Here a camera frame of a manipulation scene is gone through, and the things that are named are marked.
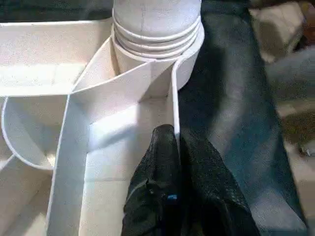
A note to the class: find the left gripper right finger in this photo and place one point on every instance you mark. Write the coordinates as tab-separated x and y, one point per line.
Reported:
211	196

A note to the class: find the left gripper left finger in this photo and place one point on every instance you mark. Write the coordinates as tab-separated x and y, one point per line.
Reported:
155	191

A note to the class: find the white plastic table top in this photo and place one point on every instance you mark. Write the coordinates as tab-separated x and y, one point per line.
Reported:
37	61

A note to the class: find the white plastic table leg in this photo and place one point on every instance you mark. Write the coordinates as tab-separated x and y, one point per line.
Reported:
157	14

